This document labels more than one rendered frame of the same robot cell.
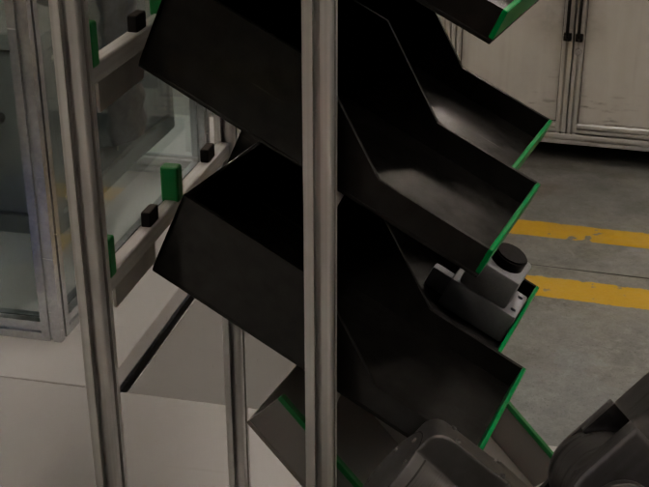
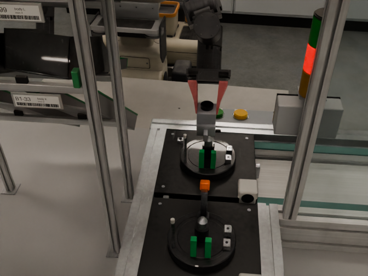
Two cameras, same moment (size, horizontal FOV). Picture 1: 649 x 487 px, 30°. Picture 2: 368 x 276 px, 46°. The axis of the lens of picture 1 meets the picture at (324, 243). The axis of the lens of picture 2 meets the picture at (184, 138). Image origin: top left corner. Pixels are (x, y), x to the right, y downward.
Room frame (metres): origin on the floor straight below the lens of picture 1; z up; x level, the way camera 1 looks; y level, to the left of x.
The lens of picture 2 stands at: (0.72, 0.81, 1.70)
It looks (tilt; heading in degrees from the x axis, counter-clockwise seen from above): 39 degrees down; 262
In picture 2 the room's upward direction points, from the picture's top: straight up
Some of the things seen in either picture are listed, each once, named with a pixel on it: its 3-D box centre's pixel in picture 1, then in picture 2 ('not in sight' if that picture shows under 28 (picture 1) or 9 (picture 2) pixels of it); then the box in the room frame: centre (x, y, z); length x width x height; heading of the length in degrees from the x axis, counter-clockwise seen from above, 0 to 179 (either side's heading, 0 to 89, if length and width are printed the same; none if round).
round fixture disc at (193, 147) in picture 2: not in sight; (207, 157); (0.55, 0.01, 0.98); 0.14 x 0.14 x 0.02
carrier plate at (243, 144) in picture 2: not in sight; (207, 163); (0.55, 0.01, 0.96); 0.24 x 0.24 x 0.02; 77
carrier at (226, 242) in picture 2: not in sight; (202, 230); (0.61, 0.26, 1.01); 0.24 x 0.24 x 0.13; 77
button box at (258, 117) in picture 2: not in sight; (239, 124); (0.42, -0.18, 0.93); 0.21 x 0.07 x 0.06; 167
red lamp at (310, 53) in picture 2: not in sight; (320, 57); (0.39, 0.17, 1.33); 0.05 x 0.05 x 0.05
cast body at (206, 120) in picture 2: not in sight; (206, 118); (0.56, 0.01, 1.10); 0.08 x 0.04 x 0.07; 77
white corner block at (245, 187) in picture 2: not in sight; (247, 191); (0.48, 0.13, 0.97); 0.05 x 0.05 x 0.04; 77
